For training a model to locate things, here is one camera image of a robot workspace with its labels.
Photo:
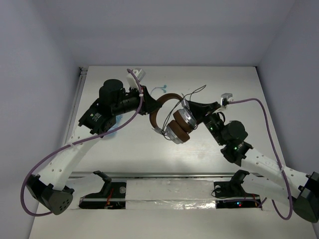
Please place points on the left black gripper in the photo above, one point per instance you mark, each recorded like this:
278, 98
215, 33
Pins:
144, 100

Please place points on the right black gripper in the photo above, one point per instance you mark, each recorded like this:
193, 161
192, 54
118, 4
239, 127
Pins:
200, 110

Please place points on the brown silver headphones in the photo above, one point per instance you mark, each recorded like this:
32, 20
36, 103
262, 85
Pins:
178, 129

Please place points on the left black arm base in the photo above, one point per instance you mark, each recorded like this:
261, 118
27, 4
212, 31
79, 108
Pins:
111, 196

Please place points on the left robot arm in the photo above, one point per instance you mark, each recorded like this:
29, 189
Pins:
111, 111

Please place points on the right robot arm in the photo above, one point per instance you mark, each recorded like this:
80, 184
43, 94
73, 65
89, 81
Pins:
258, 173

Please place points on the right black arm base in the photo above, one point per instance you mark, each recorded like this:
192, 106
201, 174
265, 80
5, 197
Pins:
232, 191

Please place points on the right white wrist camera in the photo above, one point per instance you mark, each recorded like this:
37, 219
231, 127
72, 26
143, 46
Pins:
226, 99

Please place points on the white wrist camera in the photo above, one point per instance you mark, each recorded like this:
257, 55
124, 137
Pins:
138, 74
226, 99

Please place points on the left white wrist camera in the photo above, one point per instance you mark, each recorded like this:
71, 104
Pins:
138, 74

